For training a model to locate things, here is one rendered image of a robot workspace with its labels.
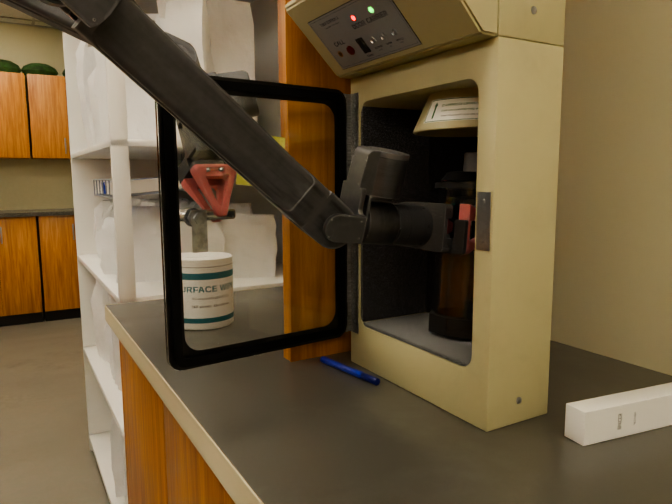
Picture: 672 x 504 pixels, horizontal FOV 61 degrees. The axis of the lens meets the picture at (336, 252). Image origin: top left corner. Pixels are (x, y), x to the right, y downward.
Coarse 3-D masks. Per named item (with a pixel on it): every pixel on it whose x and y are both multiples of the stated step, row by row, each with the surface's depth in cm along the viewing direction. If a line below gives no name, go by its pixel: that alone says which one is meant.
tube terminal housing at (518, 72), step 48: (528, 0) 65; (480, 48) 66; (528, 48) 66; (384, 96) 83; (480, 96) 67; (528, 96) 67; (480, 144) 67; (528, 144) 68; (528, 192) 69; (528, 240) 70; (480, 288) 69; (528, 288) 71; (384, 336) 88; (480, 336) 70; (528, 336) 72; (432, 384) 78; (480, 384) 70; (528, 384) 73
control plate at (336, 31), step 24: (360, 0) 71; (384, 0) 68; (312, 24) 82; (336, 24) 78; (360, 24) 75; (384, 24) 72; (408, 24) 69; (336, 48) 83; (360, 48) 79; (384, 48) 76; (408, 48) 73
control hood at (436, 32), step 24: (312, 0) 78; (336, 0) 74; (408, 0) 66; (432, 0) 63; (456, 0) 61; (480, 0) 62; (432, 24) 66; (456, 24) 64; (480, 24) 62; (432, 48) 70; (336, 72) 89; (360, 72) 85
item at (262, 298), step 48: (240, 96) 79; (192, 144) 76; (288, 144) 84; (192, 192) 76; (240, 192) 80; (240, 240) 81; (288, 240) 86; (192, 288) 78; (240, 288) 82; (288, 288) 87; (192, 336) 78; (240, 336) 83
